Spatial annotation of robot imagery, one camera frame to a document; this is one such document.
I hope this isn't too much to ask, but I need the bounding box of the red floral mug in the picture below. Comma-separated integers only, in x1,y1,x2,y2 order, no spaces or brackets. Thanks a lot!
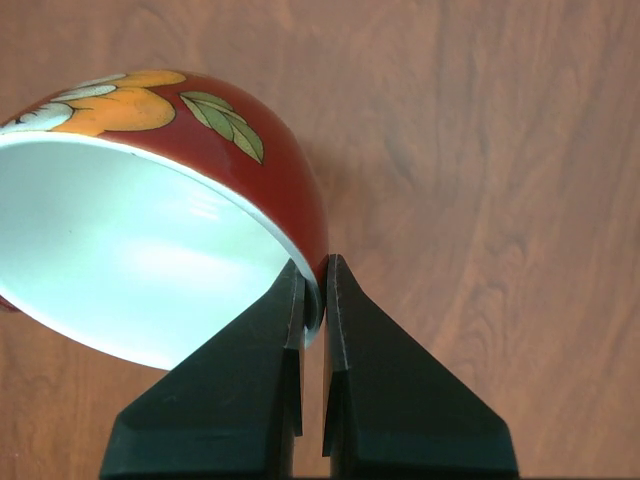
1,70,329,370

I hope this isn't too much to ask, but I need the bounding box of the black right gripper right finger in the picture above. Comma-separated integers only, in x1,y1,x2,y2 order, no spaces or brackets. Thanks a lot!
322,255,518,478

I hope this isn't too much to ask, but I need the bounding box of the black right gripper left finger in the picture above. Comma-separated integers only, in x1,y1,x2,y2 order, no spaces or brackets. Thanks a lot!
99,262,305,478

